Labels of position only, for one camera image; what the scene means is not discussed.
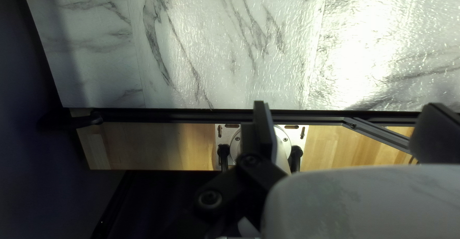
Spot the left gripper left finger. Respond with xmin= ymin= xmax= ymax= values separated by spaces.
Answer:
xmin=169 ymin=100 xmax=289 ymax=239

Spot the black frame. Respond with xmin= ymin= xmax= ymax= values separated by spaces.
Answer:
xmin=38 ymin=108 xmax=421 ymax=156

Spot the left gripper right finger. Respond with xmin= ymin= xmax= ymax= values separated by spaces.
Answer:
xmin=410 ymin=102 xmax=460 ymax=165

